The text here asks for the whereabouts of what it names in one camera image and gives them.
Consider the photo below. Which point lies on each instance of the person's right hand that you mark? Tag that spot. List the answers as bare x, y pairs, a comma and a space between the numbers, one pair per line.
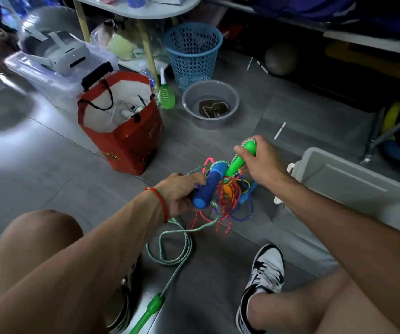
264, 166

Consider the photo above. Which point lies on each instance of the person's left hand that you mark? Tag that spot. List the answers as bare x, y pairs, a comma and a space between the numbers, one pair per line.
177, 193

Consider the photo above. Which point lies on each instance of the grey plastic storage bin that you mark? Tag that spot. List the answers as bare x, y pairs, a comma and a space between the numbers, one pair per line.
342, 177

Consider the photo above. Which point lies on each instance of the person's right forearm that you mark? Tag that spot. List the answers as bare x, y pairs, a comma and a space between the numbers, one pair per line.
353, 240

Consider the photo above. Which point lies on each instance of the person's left forearm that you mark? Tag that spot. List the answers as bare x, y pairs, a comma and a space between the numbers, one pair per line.
75, 271

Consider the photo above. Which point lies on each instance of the person's right shoe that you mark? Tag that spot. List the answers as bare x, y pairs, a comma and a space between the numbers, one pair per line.
267, 267

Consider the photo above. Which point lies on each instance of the person's shoe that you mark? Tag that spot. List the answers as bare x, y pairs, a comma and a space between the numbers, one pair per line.
267, 267
123, 309

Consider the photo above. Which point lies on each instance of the person's left shoe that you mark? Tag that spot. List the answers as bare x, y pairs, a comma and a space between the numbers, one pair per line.
123, 309

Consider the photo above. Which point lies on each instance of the person's right leg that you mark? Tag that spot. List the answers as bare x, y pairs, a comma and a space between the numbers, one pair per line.
307, 306

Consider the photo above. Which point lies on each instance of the person's leg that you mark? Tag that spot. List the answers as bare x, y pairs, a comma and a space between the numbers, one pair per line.
307, 306
29, 246

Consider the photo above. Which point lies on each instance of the person's left leg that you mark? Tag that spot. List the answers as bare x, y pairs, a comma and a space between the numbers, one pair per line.
29, 246

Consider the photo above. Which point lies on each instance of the clear plastic storage bin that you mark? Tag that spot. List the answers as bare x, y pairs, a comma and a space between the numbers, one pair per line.
47, 88

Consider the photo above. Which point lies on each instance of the white marker pen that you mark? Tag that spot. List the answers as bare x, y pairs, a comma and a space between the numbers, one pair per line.
250, 63
280, 131
262, 67

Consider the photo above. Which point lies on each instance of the red paper bag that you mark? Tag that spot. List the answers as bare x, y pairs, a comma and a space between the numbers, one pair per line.
127, 149

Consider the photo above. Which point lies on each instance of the green spray bottle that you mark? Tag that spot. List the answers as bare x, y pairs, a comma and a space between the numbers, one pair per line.
167, 99

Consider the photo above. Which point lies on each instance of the grey plastic basin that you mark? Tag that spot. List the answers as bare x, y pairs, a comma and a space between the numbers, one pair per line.
191, 97

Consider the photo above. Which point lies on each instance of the brown ball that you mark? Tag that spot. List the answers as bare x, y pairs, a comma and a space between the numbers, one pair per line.
281, 59

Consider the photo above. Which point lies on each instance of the blue mesh wastebasket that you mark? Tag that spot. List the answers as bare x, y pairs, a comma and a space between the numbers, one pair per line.
193, 59

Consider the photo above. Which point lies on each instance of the black rectangular pad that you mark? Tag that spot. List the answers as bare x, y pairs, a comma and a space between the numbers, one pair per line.
97, 76

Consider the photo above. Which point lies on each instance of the yellow flat board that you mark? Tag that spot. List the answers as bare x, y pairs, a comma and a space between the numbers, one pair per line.
360, 59

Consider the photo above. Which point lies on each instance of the clear plastic bag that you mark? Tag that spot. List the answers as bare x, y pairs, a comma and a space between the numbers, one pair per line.
121, 46

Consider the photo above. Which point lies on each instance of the blue folded mat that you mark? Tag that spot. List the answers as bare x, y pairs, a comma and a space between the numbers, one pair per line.
300, 5

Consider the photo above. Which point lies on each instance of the white VR headset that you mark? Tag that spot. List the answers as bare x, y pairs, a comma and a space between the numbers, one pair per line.
68, 57

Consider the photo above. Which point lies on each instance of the white oval side table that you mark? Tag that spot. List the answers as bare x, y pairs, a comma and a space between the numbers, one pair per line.
158, 10

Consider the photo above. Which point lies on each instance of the blue cup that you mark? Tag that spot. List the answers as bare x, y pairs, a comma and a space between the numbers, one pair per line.
135, 0

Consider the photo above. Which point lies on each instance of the grey balance dome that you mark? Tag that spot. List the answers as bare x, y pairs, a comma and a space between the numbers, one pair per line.
47, 17

